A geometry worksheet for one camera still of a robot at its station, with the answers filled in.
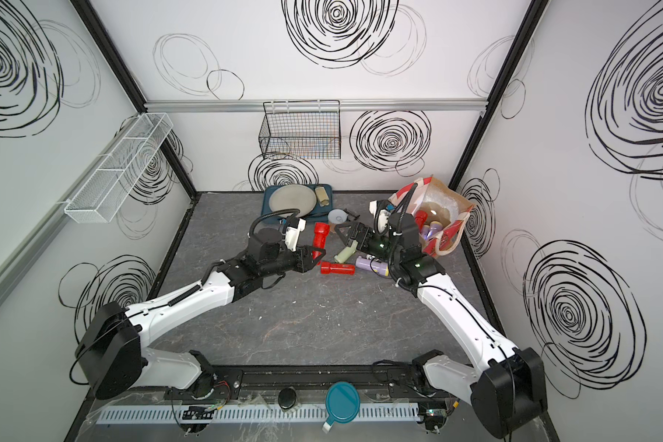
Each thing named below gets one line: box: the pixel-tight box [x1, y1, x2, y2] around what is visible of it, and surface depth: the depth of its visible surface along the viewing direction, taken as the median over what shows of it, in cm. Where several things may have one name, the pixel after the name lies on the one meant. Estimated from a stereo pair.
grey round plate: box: [268, 184, 317, 219], surface depth 121 cm
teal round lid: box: [322, 381, 361, 434], surface depth 66 cm
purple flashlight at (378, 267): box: [355, 255, 390, 277], surface depth 97 cm
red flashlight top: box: [319, 261, 357, 276], surface depth 95 cm
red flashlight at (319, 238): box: [312, 221, 331, 266], surface depth 79 cm
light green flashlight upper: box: [333, 240, 359, 264], surface depth 99 cm
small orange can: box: [327, 208, 349, 224], surface depth 107 cm
